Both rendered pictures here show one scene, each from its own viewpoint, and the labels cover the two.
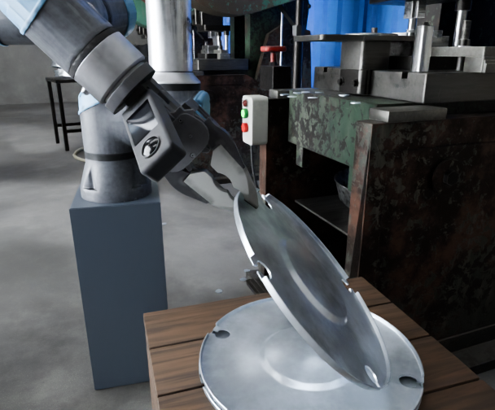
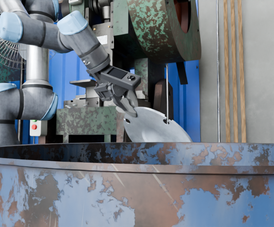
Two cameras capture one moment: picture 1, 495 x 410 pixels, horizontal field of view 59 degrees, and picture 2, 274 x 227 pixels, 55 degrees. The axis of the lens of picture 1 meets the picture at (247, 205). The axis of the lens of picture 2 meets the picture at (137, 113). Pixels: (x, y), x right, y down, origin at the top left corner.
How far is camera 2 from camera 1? 0.66 m
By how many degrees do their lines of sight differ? 51
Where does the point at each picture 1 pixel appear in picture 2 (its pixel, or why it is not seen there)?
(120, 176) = (11, 132)
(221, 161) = (131, 94)
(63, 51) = (90, 43)
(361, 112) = (109, 110)
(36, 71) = not seen: outside the picture
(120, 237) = not seen: hidden behind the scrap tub
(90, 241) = not seen: outside the picture
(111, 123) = (10, 101)
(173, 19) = (46, 57)
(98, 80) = (100, 56)
